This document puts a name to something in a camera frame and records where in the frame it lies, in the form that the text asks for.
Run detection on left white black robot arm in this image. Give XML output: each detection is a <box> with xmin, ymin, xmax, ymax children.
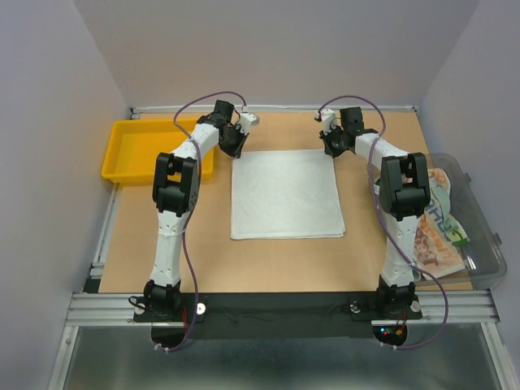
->
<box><xmin>140</xmin><ymin>100</ymin><xmax>259</xmax><ymax>320</ymax></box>

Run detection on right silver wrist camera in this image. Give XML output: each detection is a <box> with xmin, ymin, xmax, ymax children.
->
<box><xmin>314</xmin><ymin>108</ymin><xmax>337</xmax><ymax>135</ymax></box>

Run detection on white terry towel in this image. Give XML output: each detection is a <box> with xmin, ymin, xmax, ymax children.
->
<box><xmin>231</xmin><ymin>149</ymin><xmax>346</xmax><ymax>241</ymax></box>

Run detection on yellow plastic tray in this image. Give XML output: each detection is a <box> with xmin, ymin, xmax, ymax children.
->
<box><xmin>101</xmin><ymin>118</ymin><xmax>219</xmax><ymax>185</ymax></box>

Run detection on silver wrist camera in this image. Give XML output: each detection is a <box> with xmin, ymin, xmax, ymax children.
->
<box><xmin>314</xmin><ymin>108</ymin><xmax>337</xmax><ymax>135</ymax></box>
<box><xmin>237</xmin><ymin>112</ymin><xmax>260</xmax><ymax>136</ymax></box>

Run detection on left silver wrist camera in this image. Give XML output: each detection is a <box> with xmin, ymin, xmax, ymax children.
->
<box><xmin>237</xmin><ymin>112</ymin><xmax>260</xmax><ymax>136</ymax></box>

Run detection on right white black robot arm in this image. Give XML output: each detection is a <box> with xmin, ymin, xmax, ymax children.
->
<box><xmin>314</xmin><ymin>107</ymin><xmax>431</xmax><ymax>317</ymax></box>

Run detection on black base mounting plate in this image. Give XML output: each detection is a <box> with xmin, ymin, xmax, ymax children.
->
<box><xmin>133</xmin><ymin>291</ymin><xmax>423</xmax><ymax>340</ymax></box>

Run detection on orange and green printed towel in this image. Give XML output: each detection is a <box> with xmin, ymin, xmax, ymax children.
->
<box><xmin>373</xmin><ymin>166</ymin><xmax>472</xmax><ymax>281</ymax></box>

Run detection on aluminium rail back edge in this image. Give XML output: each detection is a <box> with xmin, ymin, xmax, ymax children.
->
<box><xmin>130</xmin><ymin>102</ymin><xmax>418</xmax><ymax>117</ymax></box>

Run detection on clear plastic storage bin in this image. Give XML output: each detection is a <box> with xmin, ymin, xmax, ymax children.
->
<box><xmin>366</xmin><ymin>152</ymin><xmax>509</xmax><ymax>292</ymax></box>

